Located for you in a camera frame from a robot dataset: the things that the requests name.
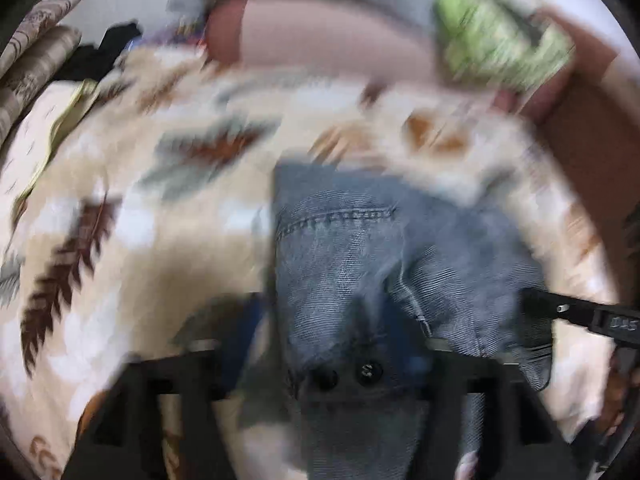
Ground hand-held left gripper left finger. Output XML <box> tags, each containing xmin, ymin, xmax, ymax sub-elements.
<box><xmin>62</xmin><ymin>292</ymin><xmax>273</xmax><ymax>480</ymax></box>

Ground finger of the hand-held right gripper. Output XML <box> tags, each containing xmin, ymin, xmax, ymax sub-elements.
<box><xmin>522</xmin><ymin>287</ymin><xmax>597</xmax><ymax>332</ymax></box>

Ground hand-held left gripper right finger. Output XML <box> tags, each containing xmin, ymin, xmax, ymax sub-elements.
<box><xmin>400</xmin><ymin>337</ymin><xmax>586</xmax><ymax>480</ymax></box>

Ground blue denim pants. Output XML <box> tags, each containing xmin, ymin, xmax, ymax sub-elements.
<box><xmin>272</xmin><ymin>160</ymin><xmax>553</xmax><ymax>480</ymax></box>

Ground cream leaf print blanket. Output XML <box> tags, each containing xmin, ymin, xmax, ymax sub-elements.
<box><xmin>0</xmin><ymin>45</ymin><xmax>621</xmax><ymax>480</ymax></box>

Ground green patterned cloth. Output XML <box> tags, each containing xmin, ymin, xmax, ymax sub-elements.
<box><xmin>417</xmin><ymin>0</ymin><xmax>576</xmax><ymax>93</ymax></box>

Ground pale yellow cloth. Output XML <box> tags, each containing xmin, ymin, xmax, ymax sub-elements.
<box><xmin>12</xmin><ymin>80</ymin><xmax>101</xmax><ymax>211</ymax></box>

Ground pink bed sheet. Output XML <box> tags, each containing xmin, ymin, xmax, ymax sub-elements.
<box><xmin>205</xmin><ymin>0</ymin><xmax>576</xmax><ymax>121</ymax></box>

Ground purple printed cloth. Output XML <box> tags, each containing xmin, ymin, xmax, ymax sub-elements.
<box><xmin>150</xmin><ymin>17</ymin><xmax>207</xmax><ymax>52</ymax></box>

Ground black cloth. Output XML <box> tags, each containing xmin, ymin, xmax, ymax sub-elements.
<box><xmin>55</xmin><ymin>20</ymin><xmax>143</xmax><ymax>83</ymax></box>

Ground folded beige patterned quilt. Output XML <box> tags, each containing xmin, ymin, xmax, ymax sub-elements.
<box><xmin>0</xmin><ymin>0</ymin><xmax>86</xmax><ymax>136</ymax></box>

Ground brown wooden bed frame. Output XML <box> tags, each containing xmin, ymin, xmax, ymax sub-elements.
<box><xmin>542</xmin><ymin>7</ymin><xmax>640</xmax><ymax>261</ymax></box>

